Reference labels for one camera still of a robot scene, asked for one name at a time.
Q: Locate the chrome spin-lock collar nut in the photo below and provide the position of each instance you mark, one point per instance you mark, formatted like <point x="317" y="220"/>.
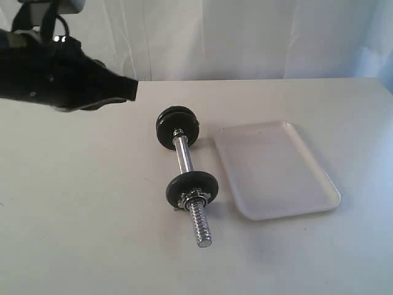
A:
<point x="186" y="200"/>

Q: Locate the chrome threaded dumbbell bar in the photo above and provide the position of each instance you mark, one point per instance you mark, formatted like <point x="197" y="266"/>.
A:
<point x="199" y="220"/>

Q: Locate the white rectangular plastic tray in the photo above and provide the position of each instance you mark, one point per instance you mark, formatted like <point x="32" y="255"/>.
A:
<point x="272" y="173"/>

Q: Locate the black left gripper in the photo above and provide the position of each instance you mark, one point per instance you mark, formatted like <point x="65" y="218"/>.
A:
<point x="57" y="73"/>

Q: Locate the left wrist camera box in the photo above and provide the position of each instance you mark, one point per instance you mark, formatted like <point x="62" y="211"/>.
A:
<point x="64" y="6"/>

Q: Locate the black weight plate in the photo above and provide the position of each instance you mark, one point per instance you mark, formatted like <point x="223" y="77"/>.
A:
<point x="166" y="137"/>
<point x="175" y="117"/>
<point x="185" y="182"/>

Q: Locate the white backdrop curtain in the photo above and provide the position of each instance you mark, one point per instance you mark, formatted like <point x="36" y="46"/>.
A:
<point x="209" y="40"/>

